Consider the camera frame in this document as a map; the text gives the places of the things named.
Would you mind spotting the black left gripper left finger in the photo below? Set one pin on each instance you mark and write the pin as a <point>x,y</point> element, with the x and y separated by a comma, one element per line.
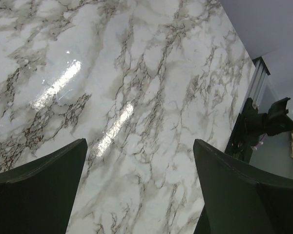
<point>38,197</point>

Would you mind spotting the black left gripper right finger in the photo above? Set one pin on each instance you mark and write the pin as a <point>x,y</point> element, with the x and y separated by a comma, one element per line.
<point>242,199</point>

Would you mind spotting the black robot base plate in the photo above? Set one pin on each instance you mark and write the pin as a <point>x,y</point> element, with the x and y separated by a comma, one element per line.
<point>245,133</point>

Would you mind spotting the aluminium frame rail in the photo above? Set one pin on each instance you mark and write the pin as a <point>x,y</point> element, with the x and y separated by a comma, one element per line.
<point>258,83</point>

